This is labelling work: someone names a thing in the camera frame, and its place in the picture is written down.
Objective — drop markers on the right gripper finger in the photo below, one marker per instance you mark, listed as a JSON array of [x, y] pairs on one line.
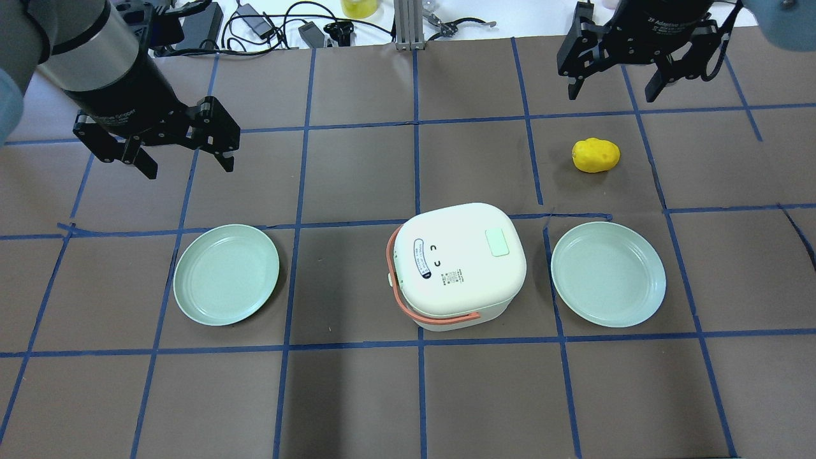
[[589, 48], [703, 59]]

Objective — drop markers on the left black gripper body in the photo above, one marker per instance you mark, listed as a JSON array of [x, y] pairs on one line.
[[125, 87]]

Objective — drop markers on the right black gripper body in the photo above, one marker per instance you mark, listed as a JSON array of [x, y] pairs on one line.
[[651, 30]]

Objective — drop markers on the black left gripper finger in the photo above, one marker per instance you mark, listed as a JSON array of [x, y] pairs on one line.
[[107, 149], [215, 131]]

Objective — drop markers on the white rice cooker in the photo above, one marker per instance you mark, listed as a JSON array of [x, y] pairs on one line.
[[455, 266]]

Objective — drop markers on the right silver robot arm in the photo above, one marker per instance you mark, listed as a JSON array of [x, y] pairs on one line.
[[786, 24]]

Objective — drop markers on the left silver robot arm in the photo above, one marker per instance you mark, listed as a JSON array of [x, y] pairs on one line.
[[28, 34]]

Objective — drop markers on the yellow lemon toy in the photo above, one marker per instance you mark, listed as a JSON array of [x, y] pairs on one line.
[[595, 155]]

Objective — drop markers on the left green plate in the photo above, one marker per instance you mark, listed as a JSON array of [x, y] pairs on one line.
[[226, 275]]

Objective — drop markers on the green plate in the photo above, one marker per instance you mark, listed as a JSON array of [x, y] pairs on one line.
[[226, 275], [608, 274]]

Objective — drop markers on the right green plate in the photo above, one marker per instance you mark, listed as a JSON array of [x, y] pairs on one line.
[[608, 274]]

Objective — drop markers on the aluminium frame post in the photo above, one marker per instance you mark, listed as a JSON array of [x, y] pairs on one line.
[[408, 22]]

